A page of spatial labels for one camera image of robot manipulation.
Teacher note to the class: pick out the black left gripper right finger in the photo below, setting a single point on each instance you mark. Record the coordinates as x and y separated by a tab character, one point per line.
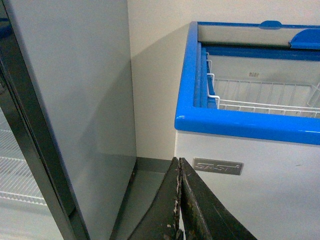
204	216

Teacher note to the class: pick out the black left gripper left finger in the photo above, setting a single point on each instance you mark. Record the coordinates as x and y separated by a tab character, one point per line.
162	219

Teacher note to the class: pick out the glass sliding freezer lid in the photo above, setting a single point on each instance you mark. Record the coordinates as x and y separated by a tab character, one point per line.
269	33

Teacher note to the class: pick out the grey upright display fridge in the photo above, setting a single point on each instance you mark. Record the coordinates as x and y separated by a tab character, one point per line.
66	92

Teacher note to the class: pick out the silver brand badge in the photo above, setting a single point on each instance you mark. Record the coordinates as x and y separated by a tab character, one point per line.
218	166

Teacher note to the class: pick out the white blue chest freezer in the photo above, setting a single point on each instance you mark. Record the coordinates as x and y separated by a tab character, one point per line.
277	195

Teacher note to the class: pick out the white wire freezer basket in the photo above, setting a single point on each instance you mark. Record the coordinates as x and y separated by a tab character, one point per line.
263	85

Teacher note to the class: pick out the white wire fridge shelf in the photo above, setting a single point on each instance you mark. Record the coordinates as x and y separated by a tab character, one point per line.
17	182

